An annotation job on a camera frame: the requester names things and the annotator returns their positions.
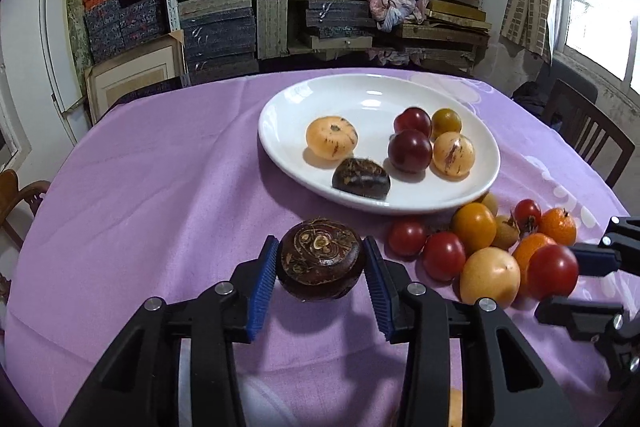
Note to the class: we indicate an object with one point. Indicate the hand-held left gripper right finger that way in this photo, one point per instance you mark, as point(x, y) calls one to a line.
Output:
point(380, 292)

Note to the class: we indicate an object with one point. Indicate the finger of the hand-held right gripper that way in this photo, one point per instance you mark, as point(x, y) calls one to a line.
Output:
point(595, 257)
point(575, 314)

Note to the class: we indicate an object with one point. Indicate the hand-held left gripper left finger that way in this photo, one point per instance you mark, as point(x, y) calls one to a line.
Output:
point(260, 287)

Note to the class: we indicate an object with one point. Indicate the red cherry tomato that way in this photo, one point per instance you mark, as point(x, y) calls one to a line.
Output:
point(442, 255)
point(406, 236)
point(527, 213)
point(551, 271)

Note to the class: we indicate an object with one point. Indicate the orange mandarin with stem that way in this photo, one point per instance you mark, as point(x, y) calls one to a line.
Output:
point(557, 226)

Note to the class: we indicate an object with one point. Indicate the dark brown water chestnut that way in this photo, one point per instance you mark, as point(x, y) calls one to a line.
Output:
point(361, 177)
point(320, 257)

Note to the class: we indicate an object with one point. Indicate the tan longan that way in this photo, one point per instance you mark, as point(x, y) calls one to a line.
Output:
point(487, 202)
point(506, 233)

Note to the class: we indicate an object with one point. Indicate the bright orange tomato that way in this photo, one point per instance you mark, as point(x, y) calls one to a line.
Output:
point(474, 227)

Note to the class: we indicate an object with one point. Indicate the dark purple tomato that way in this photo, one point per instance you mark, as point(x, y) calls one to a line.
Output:
point(410, 151)

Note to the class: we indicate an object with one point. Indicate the large purple-streaked pepino melon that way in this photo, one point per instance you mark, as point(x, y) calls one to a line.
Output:
point(453, 154)

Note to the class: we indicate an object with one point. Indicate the dark red tomato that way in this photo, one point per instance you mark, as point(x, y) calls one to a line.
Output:
point(412, 121)

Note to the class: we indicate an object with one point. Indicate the greenish orange tomato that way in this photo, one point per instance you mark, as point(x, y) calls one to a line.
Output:
point(446, 122)

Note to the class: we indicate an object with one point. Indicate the white oval plate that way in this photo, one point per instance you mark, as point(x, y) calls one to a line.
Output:
point(350, 107)

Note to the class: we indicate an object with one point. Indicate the purple printed tablecloth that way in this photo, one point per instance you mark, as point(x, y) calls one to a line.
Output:
point(150, 207)

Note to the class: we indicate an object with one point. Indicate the dark wooden chair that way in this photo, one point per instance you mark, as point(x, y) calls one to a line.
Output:
point(565, 99)

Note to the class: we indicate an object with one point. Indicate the dark bag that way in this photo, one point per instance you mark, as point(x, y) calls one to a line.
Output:
point(530, 99)

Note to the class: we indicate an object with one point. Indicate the stack of dark blue boxes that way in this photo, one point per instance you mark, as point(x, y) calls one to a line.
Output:
point(217, 42)

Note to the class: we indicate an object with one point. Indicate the tan drawer box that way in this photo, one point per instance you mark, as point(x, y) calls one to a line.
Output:
point(340, 43)

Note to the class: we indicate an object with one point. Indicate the brown wooden chair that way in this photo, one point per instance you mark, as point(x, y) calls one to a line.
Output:
point(20, 202)

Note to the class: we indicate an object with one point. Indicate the upright grey-green boxes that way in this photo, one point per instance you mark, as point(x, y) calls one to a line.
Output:
point(272, 27)

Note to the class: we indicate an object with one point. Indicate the stack of dark grey boxes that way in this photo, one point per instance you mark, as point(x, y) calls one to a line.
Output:
point(335, 19)

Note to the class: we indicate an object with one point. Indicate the stack of tan wooden boxes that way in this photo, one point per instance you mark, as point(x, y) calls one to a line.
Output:
point(440, 19)

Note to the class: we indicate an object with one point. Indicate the pink cloth bundle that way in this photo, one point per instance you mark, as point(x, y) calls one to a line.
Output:
point(395, 7)

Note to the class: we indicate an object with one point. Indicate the stack of blue patterned boxes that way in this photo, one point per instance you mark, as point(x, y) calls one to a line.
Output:
point(120, 27)

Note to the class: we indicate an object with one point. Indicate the white-framed window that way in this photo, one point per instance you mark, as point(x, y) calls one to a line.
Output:
point(7, 132)

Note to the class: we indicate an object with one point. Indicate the white door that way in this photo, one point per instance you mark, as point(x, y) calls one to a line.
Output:
point(55, 57)

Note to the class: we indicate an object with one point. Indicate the green marbled board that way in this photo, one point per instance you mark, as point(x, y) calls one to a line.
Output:
point(77, 27)

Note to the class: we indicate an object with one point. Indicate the light wooden picture frame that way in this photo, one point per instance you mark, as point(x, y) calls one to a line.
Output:
point(135, 79)

